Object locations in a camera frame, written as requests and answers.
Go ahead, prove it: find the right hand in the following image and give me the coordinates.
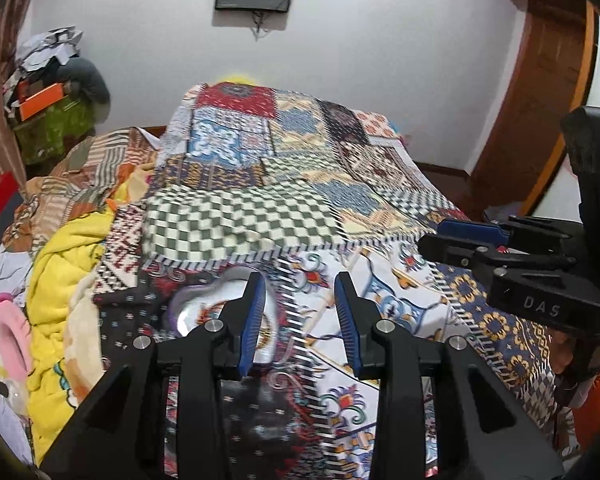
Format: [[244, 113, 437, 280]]
[[548, 328, 600, 408]]

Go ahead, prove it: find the patchwork patterned quilt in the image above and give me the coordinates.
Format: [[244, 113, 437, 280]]
[[109, 82, 556, 479]]

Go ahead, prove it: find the yellow fleece blanket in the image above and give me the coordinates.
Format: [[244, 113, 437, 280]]
[[26, 176, 159, 464]]

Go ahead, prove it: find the striped brown bedsheet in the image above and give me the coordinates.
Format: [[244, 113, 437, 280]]
[[3, 127, 158, 256]]

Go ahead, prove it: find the pink plush slipper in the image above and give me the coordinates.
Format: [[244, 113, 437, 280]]
[[0, 292, 33, 382]]

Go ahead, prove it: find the yellow round object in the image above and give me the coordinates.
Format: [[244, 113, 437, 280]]
[[218, 74, 260, 86]]

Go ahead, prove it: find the green patterned storage bag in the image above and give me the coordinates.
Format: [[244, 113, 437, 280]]
[[12, 96, 95, 166]]

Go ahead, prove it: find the orange shoe box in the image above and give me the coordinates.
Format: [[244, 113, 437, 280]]
[[19, 82, 65, 122]]

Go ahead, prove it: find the pile of grey clothes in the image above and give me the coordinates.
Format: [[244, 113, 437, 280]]
[[2, 26, 83, 96]]

